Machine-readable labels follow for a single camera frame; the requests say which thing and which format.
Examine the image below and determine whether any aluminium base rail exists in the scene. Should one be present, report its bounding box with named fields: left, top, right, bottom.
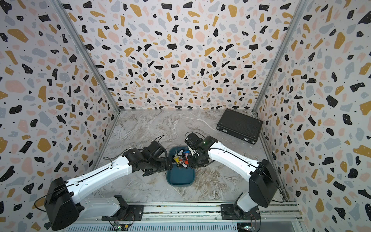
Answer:
left=65, top=202, right=307, bottom=232

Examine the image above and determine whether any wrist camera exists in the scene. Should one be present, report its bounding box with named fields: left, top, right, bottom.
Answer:
left=148, top=140, right=168, bottom=158
left=185, top=132, right=203, bottom=148

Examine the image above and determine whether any teal plastic storage box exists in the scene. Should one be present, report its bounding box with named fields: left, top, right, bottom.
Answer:
left=166, top=146, right=196, bottom=187

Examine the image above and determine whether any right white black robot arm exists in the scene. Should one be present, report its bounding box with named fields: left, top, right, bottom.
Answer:
left=185, top=132, right=280, bottom=219

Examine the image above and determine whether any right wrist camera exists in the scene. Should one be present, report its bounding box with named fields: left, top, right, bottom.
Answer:
left=185, top=132, right=203, bottom=148

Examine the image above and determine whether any black hard case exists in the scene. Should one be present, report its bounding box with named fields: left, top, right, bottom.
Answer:
left=216, top=109, right=263, bottom=144

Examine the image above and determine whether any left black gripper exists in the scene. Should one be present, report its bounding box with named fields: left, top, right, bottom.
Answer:
left=147, top=156, right=175, bottom=176

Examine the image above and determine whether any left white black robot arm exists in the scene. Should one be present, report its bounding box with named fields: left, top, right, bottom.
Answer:
left=43, top=148, right=172, bottom=231

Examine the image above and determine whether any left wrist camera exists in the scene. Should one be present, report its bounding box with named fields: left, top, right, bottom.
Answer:
left=148, top=140, right=168, bottom=158

